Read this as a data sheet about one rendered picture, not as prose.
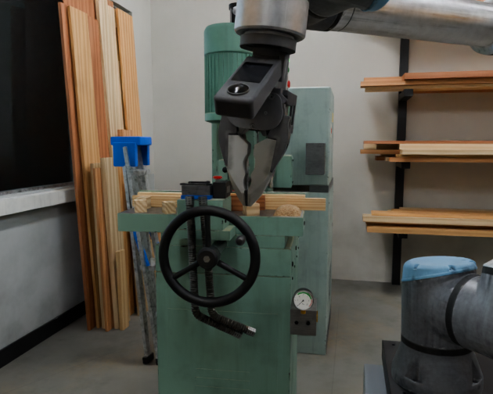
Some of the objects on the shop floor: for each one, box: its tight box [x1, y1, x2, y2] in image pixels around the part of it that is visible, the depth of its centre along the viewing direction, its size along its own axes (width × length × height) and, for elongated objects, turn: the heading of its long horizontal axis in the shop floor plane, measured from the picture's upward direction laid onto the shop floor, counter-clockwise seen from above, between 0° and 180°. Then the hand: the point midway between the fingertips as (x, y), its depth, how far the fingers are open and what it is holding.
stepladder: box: [110, 136, 159, 365], centre depth 245 cm, size 27×25×116 cm
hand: (246, 197), depth 59 cm, fingers closed
